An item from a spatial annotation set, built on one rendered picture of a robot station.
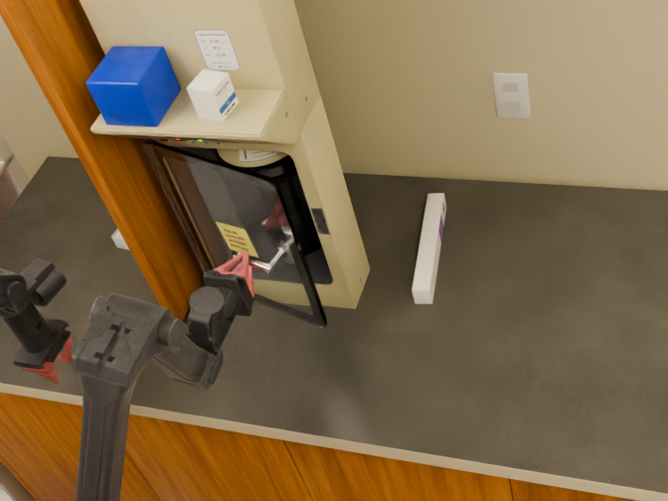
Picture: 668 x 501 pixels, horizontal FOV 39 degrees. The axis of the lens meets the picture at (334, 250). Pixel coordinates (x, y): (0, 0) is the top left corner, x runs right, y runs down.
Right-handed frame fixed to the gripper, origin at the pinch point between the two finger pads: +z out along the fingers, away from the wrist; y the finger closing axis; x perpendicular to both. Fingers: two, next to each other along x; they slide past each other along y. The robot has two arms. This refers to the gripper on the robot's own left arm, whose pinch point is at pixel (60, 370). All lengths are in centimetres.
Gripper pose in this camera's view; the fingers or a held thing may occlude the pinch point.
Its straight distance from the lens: 185.6
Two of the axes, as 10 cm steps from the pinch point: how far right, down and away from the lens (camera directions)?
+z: 2.2, 6.7, 7.1
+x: -9.3, -0.8, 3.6
